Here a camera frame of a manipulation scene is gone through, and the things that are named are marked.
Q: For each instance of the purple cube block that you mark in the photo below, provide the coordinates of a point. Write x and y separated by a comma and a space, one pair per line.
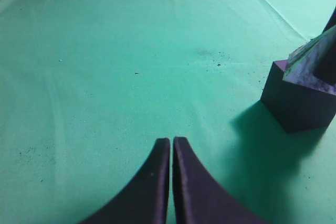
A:
295, 107

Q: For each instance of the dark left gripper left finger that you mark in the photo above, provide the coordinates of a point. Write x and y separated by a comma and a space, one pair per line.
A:
145, 198

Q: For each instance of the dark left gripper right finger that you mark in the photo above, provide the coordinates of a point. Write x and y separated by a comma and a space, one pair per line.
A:
198, 197

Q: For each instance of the green table cloth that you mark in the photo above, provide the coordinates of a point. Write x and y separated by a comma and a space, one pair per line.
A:
87, 86

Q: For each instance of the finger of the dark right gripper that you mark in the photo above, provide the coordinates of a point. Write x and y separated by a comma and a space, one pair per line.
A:
325, 71

